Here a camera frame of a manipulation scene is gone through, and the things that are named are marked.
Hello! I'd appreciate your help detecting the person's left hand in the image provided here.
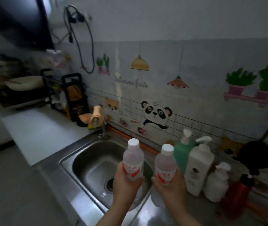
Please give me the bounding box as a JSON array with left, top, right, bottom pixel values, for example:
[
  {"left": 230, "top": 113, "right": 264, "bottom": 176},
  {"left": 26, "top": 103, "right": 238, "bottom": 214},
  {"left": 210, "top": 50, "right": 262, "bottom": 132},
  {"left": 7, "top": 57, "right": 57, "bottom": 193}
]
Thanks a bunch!
[{"left": 112, "top": 161, "right": 145, "bottom": 206}]

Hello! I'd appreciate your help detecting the person's right hand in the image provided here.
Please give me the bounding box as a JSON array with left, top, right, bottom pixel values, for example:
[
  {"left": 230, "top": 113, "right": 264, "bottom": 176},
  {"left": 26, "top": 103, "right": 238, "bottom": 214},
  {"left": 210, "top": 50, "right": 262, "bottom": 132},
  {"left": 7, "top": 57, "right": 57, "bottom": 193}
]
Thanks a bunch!
[{"left": 151, "top": 169, "right": 187, "bottom": 209}]

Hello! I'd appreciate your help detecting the clear bottle white cap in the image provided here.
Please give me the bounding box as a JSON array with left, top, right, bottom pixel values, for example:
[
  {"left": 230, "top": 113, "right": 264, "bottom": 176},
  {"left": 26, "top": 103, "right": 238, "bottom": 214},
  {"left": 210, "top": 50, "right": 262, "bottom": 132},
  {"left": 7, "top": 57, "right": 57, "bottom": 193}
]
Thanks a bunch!
[
  {"left": 123, "top": 138, "right": 145, "bottom": 181},
  {"left": 154, "top": 144, "right": 177, "bottom": 185}
]

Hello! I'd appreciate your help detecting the person's right forearm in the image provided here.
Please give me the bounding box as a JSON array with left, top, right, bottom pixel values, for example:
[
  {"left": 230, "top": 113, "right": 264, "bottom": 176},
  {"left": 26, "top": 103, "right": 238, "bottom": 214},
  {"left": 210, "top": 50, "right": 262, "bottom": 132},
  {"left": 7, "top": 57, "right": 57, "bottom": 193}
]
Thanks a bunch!
[{"left": 165, "top": 206, "right": 203, "bottom": 226}]

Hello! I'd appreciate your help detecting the person's left forearm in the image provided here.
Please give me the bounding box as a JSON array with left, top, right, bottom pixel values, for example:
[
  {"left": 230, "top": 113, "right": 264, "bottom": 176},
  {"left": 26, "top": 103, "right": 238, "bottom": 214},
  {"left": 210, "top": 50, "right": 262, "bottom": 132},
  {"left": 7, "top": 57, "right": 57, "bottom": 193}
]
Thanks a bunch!
[{"left": 96, "top": 203, "right": 135, "bottom": 226}]

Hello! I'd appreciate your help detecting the green pump bottle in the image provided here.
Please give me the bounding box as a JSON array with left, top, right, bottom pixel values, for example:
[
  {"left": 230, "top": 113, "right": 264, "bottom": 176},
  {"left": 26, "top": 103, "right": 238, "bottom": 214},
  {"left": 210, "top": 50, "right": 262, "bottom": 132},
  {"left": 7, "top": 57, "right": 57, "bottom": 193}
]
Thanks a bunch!
[{"left": 173, "top": 129, "right": 197, "bottom": 174}]

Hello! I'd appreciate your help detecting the orange sealing strip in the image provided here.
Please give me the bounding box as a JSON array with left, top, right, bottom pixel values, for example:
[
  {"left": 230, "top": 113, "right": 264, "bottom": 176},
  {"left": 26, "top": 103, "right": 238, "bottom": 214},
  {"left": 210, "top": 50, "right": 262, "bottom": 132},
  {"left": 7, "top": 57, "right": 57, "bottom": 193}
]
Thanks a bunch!
[{"left": 107, "top": 126, "right": 161, "bottom": 155}]

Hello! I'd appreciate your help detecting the tall white pump bottle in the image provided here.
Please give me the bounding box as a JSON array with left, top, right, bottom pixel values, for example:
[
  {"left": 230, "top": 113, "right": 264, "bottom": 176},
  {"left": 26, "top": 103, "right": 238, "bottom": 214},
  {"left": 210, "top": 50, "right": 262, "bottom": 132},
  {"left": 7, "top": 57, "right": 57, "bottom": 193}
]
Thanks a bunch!
[{"left": 184, "top": 136, "right": 215, "bottom": 197}]

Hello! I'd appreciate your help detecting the stainless steel sink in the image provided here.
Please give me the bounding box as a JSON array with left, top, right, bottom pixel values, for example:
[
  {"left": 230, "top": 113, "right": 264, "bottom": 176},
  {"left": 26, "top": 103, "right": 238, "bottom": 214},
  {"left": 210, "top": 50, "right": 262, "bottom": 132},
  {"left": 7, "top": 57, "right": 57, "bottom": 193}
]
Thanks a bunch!
[{"left": 59, "top": 138, "right": 155, "bottom": 212}]

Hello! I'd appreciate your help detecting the small white pump bottle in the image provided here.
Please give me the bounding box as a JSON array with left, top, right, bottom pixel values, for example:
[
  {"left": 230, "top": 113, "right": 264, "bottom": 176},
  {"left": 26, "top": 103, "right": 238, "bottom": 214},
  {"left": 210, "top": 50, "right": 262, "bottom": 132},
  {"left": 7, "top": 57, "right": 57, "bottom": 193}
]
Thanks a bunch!
[{"left": 203, "top": 162, "right": 231, "bottom": 202}]

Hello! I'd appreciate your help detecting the metal faucet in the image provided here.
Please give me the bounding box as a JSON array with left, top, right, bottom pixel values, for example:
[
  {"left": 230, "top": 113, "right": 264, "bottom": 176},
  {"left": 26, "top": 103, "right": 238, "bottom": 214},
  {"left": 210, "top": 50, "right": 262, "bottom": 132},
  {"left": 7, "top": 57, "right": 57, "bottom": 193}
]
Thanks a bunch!
[{"left": 98, "top": 120, "right": 110, "bottom": 140}]

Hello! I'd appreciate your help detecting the red bottle black cap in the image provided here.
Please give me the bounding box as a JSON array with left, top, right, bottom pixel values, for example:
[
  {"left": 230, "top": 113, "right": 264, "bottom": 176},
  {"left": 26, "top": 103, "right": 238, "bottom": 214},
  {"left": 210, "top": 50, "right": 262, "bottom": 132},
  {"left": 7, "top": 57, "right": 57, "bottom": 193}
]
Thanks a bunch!
[{"left": 222, "top": 174, "right": 256, "bottom": 220}]

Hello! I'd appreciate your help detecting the black knife holder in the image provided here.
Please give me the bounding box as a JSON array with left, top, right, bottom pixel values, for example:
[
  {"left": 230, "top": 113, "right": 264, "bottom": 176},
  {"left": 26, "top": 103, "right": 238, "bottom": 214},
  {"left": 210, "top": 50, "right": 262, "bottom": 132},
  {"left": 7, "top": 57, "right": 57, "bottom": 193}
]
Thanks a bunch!
[{"left": 61, "top": 73, "right": 90, "bottom": 123}]

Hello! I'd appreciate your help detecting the black dish rack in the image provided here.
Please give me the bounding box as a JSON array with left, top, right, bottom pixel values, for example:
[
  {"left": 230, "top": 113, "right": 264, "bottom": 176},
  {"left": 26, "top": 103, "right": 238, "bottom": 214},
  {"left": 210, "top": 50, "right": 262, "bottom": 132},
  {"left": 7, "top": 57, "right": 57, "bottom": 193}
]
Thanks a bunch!
[{"left": 41, "top": 68, "right": 65, "bottom": 111}]

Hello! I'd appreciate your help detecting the black stove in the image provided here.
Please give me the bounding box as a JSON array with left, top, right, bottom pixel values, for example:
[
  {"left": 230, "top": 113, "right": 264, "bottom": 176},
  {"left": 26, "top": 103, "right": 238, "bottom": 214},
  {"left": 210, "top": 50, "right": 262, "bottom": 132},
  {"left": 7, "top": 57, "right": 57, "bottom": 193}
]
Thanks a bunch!
[{"left": 0, "top": 87, "right": 52, "bottom": 109}]

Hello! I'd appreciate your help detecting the pale frying pan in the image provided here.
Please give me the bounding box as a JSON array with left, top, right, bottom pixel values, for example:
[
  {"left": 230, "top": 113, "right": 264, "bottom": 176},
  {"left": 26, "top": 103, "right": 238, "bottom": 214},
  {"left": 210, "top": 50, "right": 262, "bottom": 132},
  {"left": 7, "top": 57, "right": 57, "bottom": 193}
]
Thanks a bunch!
[{"left": 4, "top": 76, "right": 45, "bottom": 92}]

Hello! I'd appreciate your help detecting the dark range hood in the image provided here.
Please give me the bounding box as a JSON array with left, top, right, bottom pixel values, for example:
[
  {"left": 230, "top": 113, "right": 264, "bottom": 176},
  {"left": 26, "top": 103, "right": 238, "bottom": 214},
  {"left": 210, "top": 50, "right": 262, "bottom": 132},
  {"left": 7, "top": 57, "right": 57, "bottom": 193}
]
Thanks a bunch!
[{"left": 0, "top": 0, "right": 55, "bottom": 51}]

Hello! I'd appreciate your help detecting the cartoon wall sticker sheet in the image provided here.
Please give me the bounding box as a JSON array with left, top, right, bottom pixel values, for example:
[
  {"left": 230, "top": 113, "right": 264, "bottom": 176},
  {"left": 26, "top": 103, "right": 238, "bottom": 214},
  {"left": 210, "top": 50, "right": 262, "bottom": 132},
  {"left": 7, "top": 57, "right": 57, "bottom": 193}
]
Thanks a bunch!
[{"left": 61, "top": 39, "right": 268, "bottom": 200}]

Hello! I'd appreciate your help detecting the black cable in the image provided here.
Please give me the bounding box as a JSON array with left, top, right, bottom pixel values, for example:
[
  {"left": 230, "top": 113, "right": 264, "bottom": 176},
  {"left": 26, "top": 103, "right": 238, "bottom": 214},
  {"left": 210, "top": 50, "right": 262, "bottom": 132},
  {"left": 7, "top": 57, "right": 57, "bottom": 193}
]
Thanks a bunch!
[{"left": 63, "top": 5, "right": 95, "bottom": 74}]

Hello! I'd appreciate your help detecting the white wall socket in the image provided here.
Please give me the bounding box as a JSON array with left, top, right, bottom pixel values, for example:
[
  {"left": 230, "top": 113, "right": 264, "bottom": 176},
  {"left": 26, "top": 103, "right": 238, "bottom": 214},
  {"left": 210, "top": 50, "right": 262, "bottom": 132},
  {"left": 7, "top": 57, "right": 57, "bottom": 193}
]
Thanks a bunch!
[{"left": 74, "top": 11, "right": 92, "bottom": 23}]

